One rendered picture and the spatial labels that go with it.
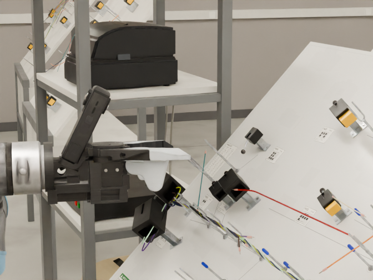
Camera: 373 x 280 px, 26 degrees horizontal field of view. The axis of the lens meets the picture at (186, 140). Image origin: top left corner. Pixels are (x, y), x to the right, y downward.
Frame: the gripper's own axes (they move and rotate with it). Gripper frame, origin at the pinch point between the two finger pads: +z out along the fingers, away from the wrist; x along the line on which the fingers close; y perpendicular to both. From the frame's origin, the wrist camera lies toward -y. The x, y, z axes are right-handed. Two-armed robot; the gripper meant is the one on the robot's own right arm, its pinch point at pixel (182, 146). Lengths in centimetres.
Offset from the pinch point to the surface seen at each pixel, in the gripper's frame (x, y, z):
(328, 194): -57, 18, 43
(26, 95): -566, 7, -30
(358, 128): -77, 5, 59
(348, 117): -71, 1, 54
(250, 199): -91, 24, 34
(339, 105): -75, -1, 53
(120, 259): -153, 52, 5
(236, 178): -85, 17, 29
